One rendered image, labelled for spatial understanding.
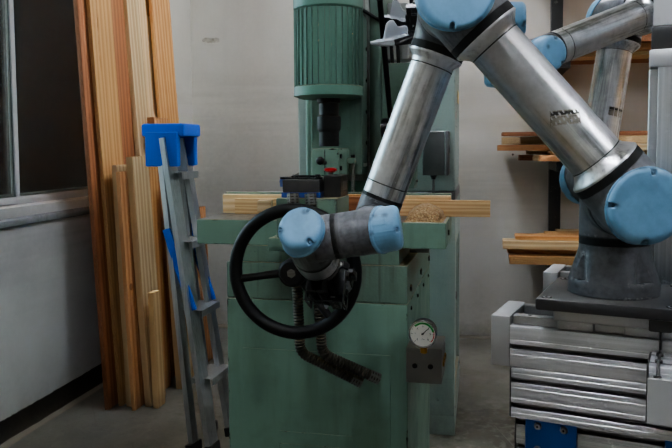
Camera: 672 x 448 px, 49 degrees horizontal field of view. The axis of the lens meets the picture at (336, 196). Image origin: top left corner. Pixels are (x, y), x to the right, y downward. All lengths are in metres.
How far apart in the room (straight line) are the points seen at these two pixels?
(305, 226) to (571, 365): 0.52
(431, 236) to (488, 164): 2.49
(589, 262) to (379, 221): 0.37
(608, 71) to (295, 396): 1.10
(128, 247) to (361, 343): 1.58
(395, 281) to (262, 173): 2.70
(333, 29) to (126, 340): 1.83
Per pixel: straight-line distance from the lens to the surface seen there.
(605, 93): 1.93
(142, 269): 3.14
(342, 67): 1.80
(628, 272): 1.30
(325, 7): 1.82
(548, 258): 3.69
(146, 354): 3.20
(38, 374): 3.16
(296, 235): 1.14
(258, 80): 4.35
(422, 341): 1.66
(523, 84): 1.14
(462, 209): 1.82
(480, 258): 4.18
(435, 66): 1.27
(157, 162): 2.63
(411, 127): 1.26
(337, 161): 1.81
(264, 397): 1.84
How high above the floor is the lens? 1.07
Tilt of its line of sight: 4 degrees down
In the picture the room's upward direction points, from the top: straight up
